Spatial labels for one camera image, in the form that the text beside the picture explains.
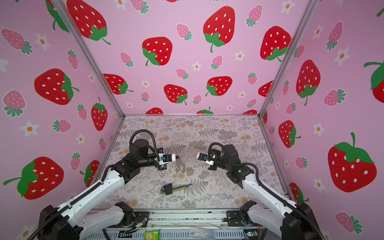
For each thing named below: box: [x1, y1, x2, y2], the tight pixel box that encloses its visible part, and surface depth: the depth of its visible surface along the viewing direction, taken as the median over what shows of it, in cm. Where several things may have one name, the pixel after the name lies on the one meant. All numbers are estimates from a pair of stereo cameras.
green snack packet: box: [144, 230, 160, 240], surface depth 70 cm
